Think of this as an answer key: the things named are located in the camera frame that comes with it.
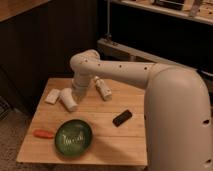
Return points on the green ceramic bowl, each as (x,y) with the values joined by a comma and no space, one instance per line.
(73,138)

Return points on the metal pole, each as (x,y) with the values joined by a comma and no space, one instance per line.
(108,21)

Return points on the black rectangular object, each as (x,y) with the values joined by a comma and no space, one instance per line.
(120,119)

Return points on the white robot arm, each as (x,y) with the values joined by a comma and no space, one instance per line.
(177,110)

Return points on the grey metal beam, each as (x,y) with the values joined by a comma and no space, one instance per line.
(121,51)

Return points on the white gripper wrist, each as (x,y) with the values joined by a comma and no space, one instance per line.
(80,85)

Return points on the wooden shelf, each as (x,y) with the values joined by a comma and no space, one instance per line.
(144,5)

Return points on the orange carrot toy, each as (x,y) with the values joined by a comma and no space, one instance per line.
(43,134)

